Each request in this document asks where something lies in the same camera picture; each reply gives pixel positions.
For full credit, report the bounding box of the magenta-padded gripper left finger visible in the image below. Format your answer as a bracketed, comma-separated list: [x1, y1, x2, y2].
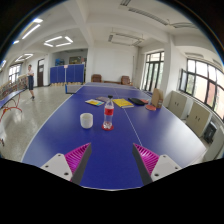
[40, 142, 93, 186]

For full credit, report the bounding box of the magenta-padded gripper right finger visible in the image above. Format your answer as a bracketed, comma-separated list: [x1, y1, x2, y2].
[132, 142, 184, 186]

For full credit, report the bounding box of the clear red-labelled drink bottle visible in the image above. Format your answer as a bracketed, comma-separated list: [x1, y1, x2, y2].
[102, 95, 115, 131]

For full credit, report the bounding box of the white cup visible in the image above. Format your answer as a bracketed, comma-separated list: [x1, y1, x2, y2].
[79, 112, 95, 130]

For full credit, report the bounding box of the thin yellow and blue book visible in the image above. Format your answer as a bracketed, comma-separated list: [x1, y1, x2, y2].
[84, 98, 105, 107]

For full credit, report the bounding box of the beige two-door cabinet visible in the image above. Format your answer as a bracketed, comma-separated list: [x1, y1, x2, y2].
[185, 100, 213, 138]
[167, 90, 188, 119]

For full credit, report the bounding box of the brown cardboard box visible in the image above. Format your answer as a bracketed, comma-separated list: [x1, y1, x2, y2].
[150, 87, 165, 109]

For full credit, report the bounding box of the black bin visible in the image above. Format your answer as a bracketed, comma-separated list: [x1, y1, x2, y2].
[203, 120, 218, 145]

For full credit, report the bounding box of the thin grey-pink booklet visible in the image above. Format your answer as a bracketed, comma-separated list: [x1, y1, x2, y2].
[95, 96, 111, 103]

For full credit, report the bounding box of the white low cabinet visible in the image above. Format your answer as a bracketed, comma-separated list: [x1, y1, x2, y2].
[208, 132, 224, 163]

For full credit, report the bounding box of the table tennis net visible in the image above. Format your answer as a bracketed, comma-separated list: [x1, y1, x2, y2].
[64, 83, 84, 95]

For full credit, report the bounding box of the brown armchair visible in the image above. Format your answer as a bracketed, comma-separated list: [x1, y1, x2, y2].
[90, 73, 103, 83]
[120, 75, 132, 86]

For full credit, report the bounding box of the folded blue table tennis table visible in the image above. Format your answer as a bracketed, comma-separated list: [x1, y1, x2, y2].
[49, 63, 86, 85]

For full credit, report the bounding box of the tall glass door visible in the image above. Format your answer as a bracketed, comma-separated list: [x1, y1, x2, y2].
[141, 50, 165, 93]

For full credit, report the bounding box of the person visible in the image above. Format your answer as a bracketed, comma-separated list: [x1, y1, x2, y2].
[26, 64, 36, 100]

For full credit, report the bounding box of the large multi-pane window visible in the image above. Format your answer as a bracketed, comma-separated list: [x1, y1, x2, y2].
[178, 58, 224, 119]

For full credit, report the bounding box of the dark wooden door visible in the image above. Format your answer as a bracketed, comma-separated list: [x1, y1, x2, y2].
[36, 58, 46, 88]

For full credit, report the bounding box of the wooden shelf unit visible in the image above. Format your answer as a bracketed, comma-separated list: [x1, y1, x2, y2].
[0, 74, 28, 101]

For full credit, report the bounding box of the small bright window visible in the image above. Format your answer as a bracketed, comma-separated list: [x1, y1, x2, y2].
[8, 63, 22, 84]

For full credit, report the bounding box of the group of ceiling lights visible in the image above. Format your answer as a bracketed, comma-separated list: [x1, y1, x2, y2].
[0, 0, 198, 68]

